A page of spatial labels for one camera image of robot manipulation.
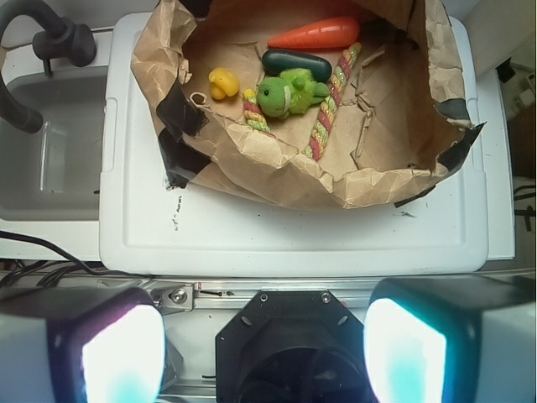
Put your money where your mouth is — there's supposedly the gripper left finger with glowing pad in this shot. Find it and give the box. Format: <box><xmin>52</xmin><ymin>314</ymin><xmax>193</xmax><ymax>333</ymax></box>
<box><xmin>1</xmin><ymin>287</ymin><xmax>165</xmax><ymax>402</ymax></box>

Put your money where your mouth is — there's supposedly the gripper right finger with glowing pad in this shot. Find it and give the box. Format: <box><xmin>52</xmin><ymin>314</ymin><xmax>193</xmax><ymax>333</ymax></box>
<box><xmin>363</xmin><ymin>275</ymin><xmax>536</xmax><ymax>402</ymax></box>

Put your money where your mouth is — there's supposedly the green plush animal toy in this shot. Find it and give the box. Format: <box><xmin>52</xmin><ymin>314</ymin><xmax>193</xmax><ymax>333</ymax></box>
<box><xmin>257</xmin><ymin>68</ymin><xmax>330</xmax><ymax>119</ymax></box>

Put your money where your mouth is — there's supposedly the white plastic bin lid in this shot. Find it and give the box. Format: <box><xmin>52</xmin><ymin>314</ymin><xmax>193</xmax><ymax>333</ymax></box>
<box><xmin>99</xmin><ymin>13</ymin><xmax>489</xmax><ymax>278</ymax></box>

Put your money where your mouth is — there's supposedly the grey toy sink basin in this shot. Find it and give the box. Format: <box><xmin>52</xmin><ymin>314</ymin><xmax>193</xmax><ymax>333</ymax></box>
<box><xmin>1</xmin><ymin>66</ymin><xmax>107</xmax><ymax>221</ymax></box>

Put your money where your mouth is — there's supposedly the crumpled brown paper bag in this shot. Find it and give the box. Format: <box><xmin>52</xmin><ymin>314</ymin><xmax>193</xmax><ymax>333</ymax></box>
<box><xmin>131</xmin><ymin>1</ymin><xmax>481</xmax><ymax>210</ymax></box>

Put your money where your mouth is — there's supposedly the yellow rubber duck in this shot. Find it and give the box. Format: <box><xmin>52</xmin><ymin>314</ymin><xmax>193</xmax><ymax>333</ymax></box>
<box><xmin>208</xmin><ymin>67</ymin><xmax>240</xmax><ymax>100</ymax></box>

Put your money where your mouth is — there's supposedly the dark green plastic cucumber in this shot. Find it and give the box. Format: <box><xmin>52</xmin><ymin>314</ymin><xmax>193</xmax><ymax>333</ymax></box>
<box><xmin>261</xmin><ymin>50</ymin><xmax>332</xmax><ymax>82</ymax></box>

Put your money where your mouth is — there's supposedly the orange plastic carrot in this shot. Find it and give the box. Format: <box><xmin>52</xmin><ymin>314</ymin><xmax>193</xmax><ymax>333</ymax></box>
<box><xmin>267</xmin><ymin>16</ymin><xmax>361</xmax><ymax>50</ymax></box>

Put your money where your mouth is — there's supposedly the black cable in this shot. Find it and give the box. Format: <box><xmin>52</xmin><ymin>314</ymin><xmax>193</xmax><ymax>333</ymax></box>
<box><xmin>0</xmin><ymin>230</ymin><xmax>111</xmax><ymax>286</ymax></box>

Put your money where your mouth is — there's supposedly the aluminium extrusion rail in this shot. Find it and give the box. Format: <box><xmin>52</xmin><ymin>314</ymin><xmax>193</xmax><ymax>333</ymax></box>
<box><xmin>96</xmin><ymin>276</ymin><xmax>381</xmax><ymax>314</ymax></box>

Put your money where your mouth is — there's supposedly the black octagonal mount plate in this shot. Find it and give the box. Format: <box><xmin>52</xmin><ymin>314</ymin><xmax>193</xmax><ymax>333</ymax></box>
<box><xmin>215</xmin><ymin>290</ymin><xmax>375</xmax><ymax>402</ymax></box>

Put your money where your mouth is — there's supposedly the multicolour braided rope toy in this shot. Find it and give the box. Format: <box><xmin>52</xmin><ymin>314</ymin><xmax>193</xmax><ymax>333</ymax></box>
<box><xmin>243</xmin><ymin>42</ymin><xmax>362</xmax><ymax>161</ymax></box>

